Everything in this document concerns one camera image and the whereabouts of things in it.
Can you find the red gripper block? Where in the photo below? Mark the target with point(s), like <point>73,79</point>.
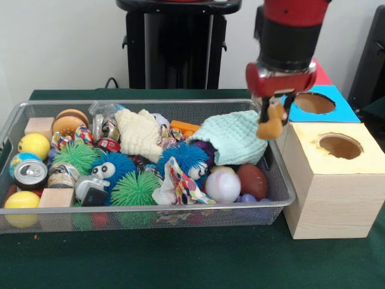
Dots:
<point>282,82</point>

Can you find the small tan plush figure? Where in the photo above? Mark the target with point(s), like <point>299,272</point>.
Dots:
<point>270,129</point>

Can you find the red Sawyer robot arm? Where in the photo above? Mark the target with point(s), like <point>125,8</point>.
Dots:
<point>288,39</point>

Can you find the wooden box with three holes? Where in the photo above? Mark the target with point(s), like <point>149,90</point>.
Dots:
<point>331,204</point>

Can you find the shallow clear mesh bin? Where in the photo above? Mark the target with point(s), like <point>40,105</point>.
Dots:
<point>120,219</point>

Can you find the mint green cloth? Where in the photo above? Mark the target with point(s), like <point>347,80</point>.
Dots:
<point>234,135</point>

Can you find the brown toy football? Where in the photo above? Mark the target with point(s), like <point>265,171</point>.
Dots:
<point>252,180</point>

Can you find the white baseball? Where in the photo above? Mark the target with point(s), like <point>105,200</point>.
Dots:
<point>222,186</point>

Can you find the dark green table cloth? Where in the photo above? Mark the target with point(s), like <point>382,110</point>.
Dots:
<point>180,262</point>
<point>376,114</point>

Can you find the black upright panel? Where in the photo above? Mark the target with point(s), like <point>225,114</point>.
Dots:
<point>370,60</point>

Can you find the blue spiky ball with eyes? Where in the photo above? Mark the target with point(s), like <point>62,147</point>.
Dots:
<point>183,156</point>
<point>120,165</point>

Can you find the cream white cloth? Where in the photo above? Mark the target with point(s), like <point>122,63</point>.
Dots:
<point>138,135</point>

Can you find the green spiky ball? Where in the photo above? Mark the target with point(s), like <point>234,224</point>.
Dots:
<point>75,156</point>
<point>135,189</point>

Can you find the toy hamburger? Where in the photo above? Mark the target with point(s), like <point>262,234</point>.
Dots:
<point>70,120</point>

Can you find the black soda can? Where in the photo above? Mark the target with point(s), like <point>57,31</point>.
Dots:
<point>30,174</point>

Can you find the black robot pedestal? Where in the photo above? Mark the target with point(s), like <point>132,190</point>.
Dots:
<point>168,45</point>

